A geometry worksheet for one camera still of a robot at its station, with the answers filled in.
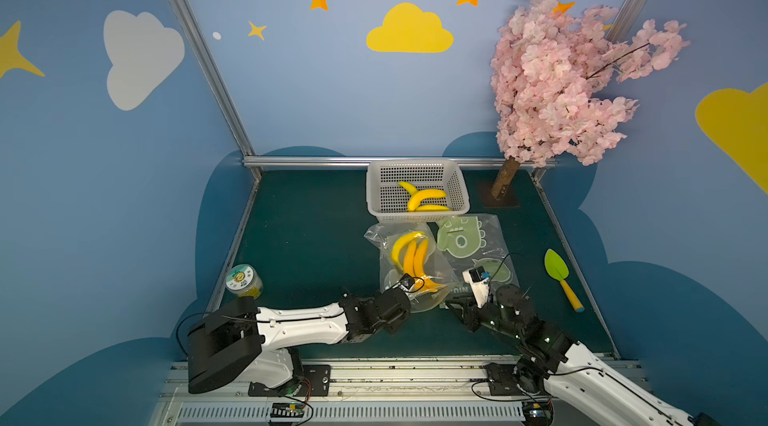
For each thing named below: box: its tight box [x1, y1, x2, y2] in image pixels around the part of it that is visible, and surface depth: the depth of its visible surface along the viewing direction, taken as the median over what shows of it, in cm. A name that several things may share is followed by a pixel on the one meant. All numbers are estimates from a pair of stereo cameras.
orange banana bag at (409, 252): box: [404, 240, 416, 278], surface depth 97 cm
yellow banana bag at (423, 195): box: [408, 189, 447, 212], surface depth 110 cm
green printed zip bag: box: [434, 213, 519, 293], surface depth 100 cm
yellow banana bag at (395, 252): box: [392, 231, 426, 270], surface depth 95 cm
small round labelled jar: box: [225, 264, 263, 300], surface depth 86 cm
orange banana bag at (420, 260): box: [414, 238, 441, 292], surface depth 96 cm
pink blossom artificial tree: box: [490, 0, 690, 200], surface depth 72 cm
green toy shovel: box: [544, 248, 585, 313], surface depth 97 cm
